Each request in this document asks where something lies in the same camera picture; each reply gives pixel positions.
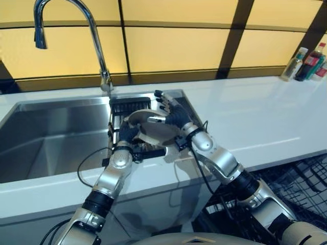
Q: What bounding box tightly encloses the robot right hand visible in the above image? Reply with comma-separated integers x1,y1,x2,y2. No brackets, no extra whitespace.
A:
147,89,192,130

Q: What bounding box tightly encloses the black dish drying rack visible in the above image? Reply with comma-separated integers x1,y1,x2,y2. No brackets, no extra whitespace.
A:
102,96,167,165

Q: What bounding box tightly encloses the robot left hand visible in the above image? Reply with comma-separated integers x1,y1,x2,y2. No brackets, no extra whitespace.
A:
119,115,144,144

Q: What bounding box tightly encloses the black wire dishwasher rack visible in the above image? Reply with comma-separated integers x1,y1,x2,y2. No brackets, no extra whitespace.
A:
201,152,327,245

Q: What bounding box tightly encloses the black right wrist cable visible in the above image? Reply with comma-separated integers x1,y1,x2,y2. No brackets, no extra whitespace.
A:
190,119,256,245

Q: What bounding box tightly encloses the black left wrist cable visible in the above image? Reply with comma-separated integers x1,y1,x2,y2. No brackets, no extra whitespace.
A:
77,146,114,188

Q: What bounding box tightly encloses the stainless steel sink basin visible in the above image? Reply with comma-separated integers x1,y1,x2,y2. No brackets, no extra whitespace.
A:
0,89,204,184

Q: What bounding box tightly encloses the chrome gooseneck faucet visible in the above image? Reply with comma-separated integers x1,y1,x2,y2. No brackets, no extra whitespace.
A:
33,0,114,92

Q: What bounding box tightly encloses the red label bottle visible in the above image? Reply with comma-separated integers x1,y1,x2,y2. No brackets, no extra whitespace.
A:
314,56,327,82

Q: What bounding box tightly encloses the dark soy sauce bottle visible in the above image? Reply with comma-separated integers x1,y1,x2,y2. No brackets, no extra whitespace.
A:
295,42,327,82

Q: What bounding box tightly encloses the beige round plate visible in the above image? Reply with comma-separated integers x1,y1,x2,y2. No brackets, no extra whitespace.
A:
127,109,181,146

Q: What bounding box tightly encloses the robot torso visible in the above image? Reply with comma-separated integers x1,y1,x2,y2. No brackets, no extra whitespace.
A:
134,231,259,245

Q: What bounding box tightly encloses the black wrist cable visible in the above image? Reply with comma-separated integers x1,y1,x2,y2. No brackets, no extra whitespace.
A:
77,146,114,188
190,119,256,245

